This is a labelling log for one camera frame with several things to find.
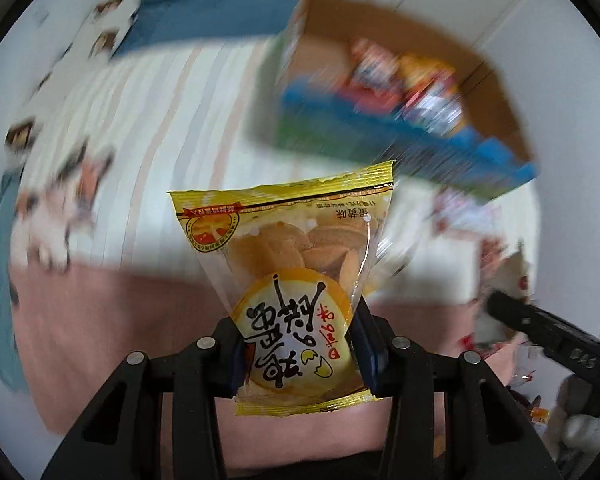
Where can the yellow egg cake snack bag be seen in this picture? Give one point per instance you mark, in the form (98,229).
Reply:
(289,263)

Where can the bear print white pillow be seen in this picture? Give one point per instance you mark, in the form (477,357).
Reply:
(94,44)

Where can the red white spicy strip packet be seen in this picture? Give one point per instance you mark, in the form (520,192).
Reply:
(461,215)

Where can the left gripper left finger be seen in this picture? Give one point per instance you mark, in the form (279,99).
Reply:
(118,435)

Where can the panda sunflower seed packet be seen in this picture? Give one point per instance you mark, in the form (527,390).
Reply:
(375,72)

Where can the white cookie snack packet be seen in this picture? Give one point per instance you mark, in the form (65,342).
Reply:
(509,275)

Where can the striped cat print bedsheet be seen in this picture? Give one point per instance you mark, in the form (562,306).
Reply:
(95,191)

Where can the blue green milk carton box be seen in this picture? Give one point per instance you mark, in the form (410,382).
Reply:
(318,113)

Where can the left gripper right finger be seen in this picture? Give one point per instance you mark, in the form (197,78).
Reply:
(451,418)

